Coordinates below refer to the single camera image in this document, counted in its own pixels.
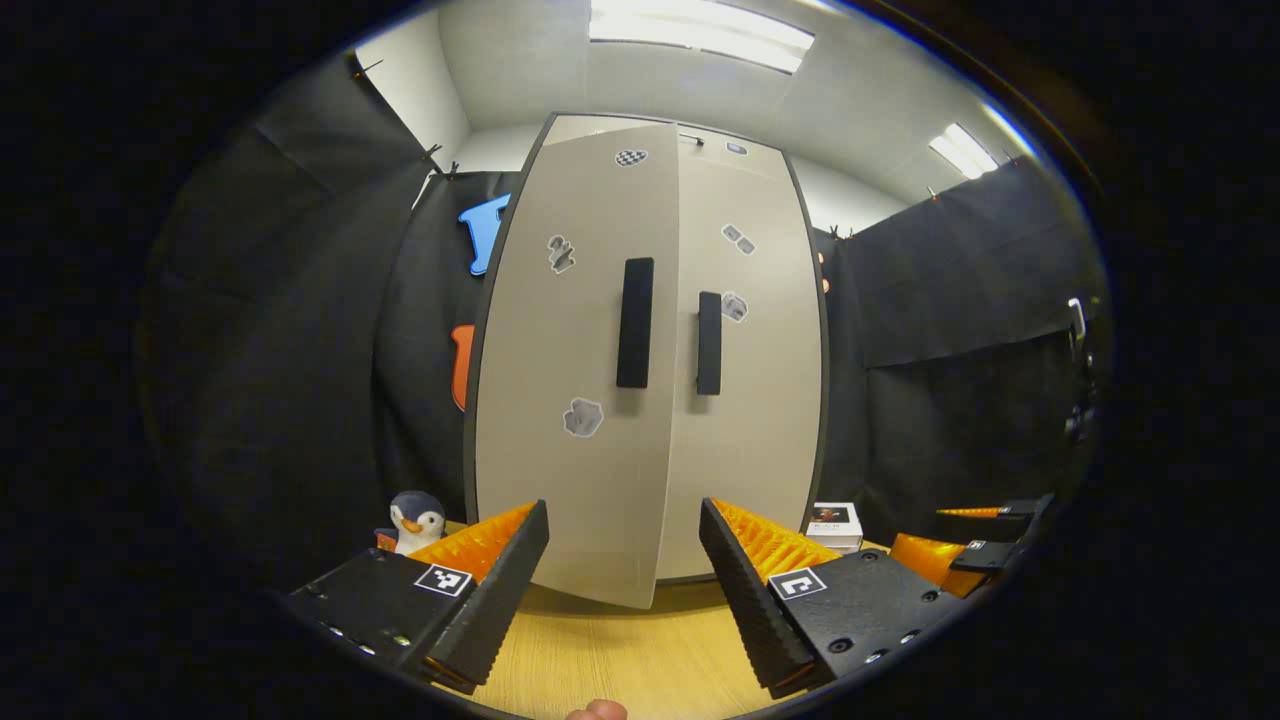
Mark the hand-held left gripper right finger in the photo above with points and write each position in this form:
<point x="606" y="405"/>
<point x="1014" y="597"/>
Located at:
<point x="745" y="595"/>

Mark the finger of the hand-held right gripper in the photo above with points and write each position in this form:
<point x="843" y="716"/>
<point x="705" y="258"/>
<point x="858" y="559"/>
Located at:
<point x="990" y="530"/>
<point x="925" y="560"/>

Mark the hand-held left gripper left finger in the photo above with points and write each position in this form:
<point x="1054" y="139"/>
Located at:
<point x="500" y="600"/>

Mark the white shoe cabinet door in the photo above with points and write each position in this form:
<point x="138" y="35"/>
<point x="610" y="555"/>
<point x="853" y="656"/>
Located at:
<point x="760" y="450"/>
<point x="560" y="480"/>

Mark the white and grey shoe cabinet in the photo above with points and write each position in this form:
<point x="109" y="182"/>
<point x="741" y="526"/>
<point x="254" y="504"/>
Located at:
<point x="610" y="120"/>

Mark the beige cabinet drawer front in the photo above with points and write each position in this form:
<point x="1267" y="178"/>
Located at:
<point x="760" y="160"/>

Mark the white printed box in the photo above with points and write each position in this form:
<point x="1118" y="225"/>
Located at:
<point x="835" y="535"/>

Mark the penguin plush toy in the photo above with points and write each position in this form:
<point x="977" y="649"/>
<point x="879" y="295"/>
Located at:
<point x="415" y="520"/>

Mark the small red box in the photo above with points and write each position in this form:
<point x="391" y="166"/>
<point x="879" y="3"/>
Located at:
<point x="385" y="540"/>

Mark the small ceiling light panel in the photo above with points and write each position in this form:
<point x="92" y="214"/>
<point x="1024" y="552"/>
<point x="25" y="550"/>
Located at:
<point x="962" y="150"/>

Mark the large ceiling light panel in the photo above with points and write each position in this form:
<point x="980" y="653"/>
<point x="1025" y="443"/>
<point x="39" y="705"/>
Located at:
<point x="700" y="35"/>

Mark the silver metal bracket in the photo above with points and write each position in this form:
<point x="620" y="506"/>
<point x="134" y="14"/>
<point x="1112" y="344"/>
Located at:
<point x="1075" y="320"/>

